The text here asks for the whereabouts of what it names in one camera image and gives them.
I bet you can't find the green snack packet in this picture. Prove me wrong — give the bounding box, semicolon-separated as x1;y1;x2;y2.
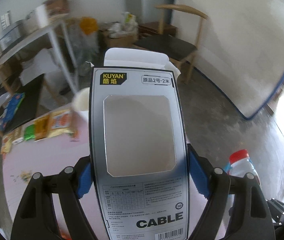
23;124;37;142

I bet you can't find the wooden chair with dark seat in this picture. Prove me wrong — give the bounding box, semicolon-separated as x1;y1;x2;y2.
133;4;210;84

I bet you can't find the pink printed tablecloth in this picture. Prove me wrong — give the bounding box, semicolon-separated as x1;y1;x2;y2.
1;110;233;240

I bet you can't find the gold cardboard box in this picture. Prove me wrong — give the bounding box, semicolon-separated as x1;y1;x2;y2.
11;127;25;145

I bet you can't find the white mattress with blue edge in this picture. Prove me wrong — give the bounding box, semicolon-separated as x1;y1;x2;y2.
172;0;284;120

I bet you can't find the white paper cup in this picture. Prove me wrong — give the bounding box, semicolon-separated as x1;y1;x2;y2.
71;87;90;114

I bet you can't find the grey cable packaging box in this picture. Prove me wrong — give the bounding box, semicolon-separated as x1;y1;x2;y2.
89;47;190;240

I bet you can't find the white bottle with red cap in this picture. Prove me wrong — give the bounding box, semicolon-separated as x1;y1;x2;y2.
225;149;261;185

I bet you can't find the yellow orange snack packet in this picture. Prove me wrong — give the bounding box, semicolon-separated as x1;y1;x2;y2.
47;109;74;138

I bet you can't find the yellow plastic bag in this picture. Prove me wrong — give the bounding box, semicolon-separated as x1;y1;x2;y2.
79;17;99;35

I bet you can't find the white metal-legged table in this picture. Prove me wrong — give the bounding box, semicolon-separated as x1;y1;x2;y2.
0;14;81;137

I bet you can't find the orange yellow snack bag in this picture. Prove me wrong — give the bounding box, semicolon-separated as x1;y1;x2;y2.
1;134;14;154

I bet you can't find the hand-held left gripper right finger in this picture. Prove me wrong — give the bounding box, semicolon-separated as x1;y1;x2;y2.
187;143;276;240

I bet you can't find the brown cardboard box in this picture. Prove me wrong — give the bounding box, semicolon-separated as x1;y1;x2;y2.
98;29;140;55

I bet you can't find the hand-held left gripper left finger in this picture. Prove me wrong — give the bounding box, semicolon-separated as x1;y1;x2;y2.
11;156;93;240

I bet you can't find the brown yellow snack packet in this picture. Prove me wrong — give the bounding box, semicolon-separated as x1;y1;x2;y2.
33;115;51;142

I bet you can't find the cardboard box on table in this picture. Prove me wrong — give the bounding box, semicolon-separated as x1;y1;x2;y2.
42;0;76;18

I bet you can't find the grey plastic storage bin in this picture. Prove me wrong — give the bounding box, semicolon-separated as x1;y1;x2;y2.
0;19;32;53

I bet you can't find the blue plastic bag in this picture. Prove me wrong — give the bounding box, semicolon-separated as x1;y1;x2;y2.
0;92;26;128

